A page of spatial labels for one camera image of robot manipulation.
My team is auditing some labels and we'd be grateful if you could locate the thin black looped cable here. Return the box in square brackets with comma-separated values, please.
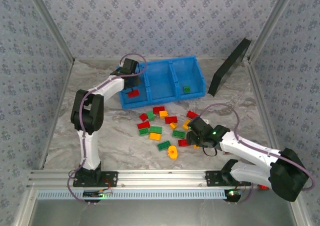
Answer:
[201, 146, 218, 158]

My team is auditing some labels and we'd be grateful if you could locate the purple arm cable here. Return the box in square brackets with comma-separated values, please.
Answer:
[199, 103, 316, 204]
[66, 53, 148, 204]

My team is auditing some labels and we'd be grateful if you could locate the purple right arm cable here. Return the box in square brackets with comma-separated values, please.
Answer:
[199, 103, 316, 204]

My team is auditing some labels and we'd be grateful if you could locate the aluminium mounting rail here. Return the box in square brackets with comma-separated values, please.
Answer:
[27, 170, 273, 189]

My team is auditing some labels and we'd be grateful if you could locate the blue three-compartment bin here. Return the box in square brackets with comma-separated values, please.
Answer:
[117, 55, 207, 110]

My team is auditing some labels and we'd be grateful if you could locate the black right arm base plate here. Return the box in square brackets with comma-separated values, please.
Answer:
[205, 170, 251, 187]

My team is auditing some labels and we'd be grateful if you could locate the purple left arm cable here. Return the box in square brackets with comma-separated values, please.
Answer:
[66, 53, 148, 204]

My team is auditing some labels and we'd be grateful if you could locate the aluminium frame side rail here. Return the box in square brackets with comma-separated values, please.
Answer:
[38, 58, 76, 171]
[246, 58, 282, 152]

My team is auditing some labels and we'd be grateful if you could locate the light blue slotted cable duct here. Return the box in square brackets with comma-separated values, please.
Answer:
[36, 189, 228, 201]

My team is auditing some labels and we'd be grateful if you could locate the aluminium frame post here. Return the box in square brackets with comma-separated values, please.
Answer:
[247, 0, 298, 63]
[24, 0, 76, 63]

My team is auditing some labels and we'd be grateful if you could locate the yellow round lego piece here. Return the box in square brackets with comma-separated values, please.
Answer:
[167, 146, 179, 160]

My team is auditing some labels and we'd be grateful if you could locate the black flat tray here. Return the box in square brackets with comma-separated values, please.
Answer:
[207, 37, 253, 97]

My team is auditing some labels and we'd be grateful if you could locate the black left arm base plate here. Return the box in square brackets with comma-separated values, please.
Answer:
[72, 170, 119, 188]

